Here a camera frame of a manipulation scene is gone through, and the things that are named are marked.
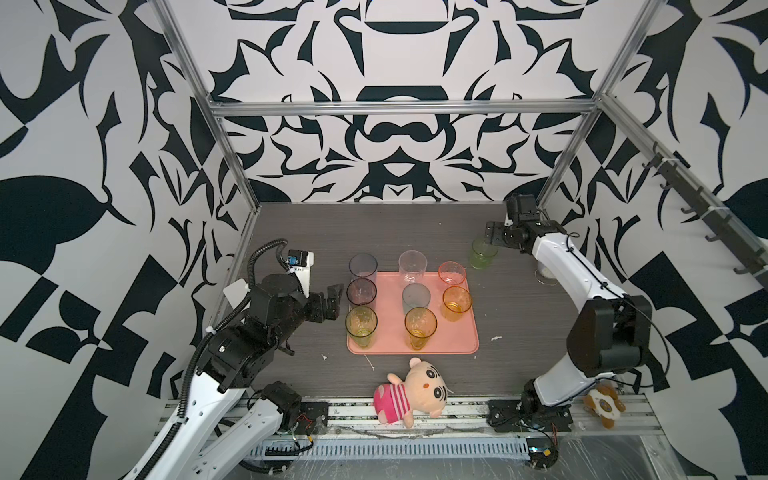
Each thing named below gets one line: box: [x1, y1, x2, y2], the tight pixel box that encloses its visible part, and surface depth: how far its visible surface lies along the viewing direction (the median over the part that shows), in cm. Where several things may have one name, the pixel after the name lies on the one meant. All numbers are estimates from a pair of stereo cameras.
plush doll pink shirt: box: [373, 357, 453, 429], surface depth 73 cm
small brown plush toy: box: [583, 382, 626, 429], surface depth 76 cm
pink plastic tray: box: [348, 272, 480, 355], surface depth 87 cm
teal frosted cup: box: [402, 282, 431, 316], surface depth 87 cm
